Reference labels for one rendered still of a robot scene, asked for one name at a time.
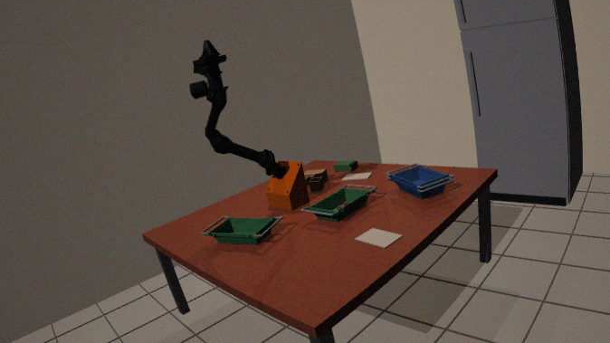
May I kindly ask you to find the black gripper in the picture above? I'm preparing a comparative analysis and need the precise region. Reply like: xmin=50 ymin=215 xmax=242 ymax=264
xmin=193 ymin=40 xmax=226 ymax=79

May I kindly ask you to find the green rectangular block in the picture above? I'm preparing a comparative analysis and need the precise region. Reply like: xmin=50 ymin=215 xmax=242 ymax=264
xmin=333 ymin=160 xmax=357 ymax=172

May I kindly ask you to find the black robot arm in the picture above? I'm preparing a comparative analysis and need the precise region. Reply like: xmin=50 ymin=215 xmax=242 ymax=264
xmin=189 ymin=76 xmax=287 ymax=179

